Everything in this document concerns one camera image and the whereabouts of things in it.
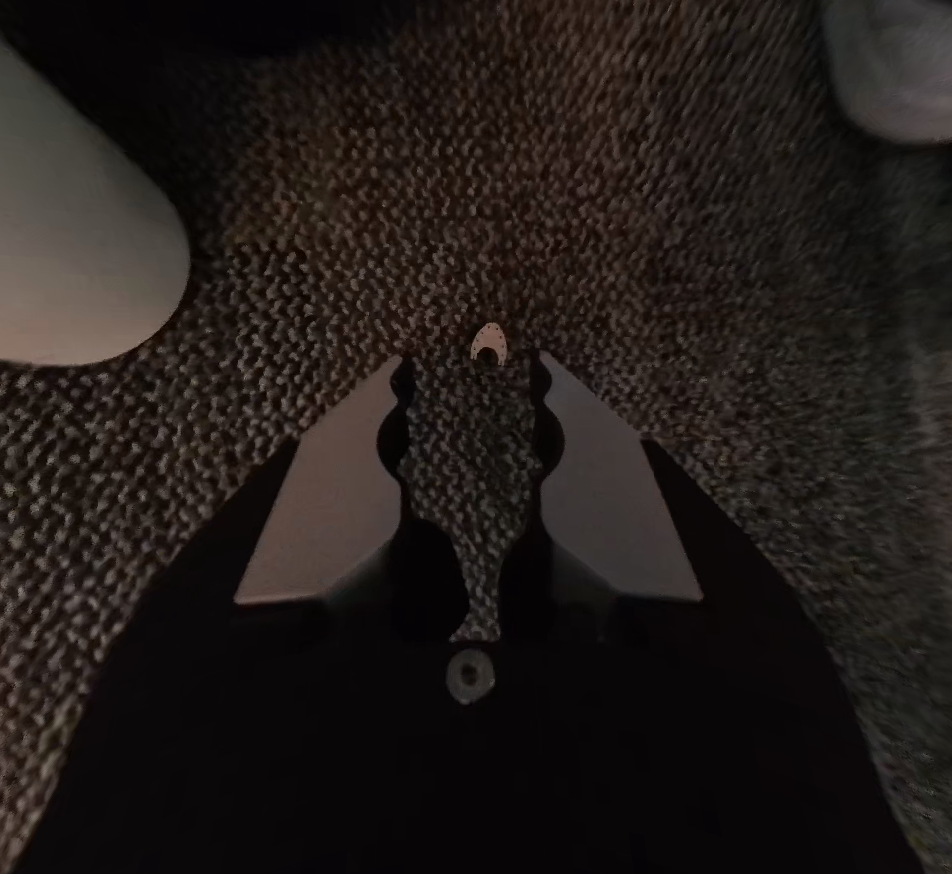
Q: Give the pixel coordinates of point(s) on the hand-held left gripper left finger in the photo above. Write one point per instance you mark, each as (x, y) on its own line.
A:
(327, 517)

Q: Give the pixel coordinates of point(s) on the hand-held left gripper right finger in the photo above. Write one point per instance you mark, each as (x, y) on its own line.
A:
(610, 509)

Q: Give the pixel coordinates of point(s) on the small wooden arch piece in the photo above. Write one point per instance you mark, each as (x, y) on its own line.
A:
(489, 342)

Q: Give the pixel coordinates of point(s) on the pale rounded object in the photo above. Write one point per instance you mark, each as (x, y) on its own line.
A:
(74, 256)

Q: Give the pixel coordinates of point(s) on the pale grey object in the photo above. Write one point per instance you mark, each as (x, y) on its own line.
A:
(892, 33)

